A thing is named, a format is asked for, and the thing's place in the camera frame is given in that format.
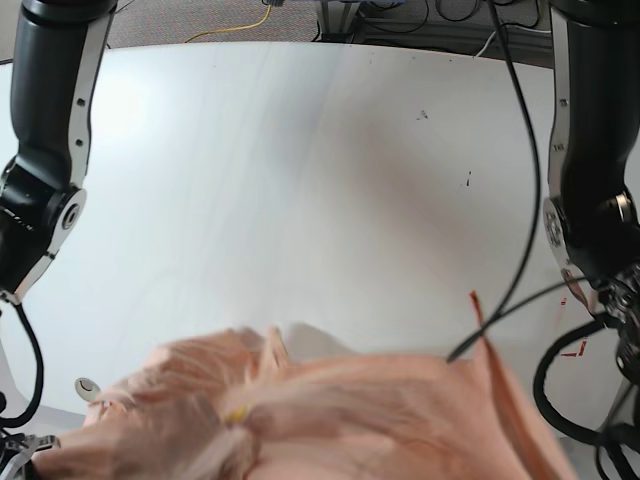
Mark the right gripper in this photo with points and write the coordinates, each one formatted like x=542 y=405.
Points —
x=16 y=455

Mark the peach t-shirt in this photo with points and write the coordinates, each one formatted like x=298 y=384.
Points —
x=235 y=405

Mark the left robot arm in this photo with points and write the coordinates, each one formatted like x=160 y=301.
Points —
x=595 y=128

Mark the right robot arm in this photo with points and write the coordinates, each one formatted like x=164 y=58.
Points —
x=57 y=57

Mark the left table grommet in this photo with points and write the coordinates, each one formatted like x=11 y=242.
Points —
x=87 y=389

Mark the red tape rectangle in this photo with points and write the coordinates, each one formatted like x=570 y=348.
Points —
x=571 y=315

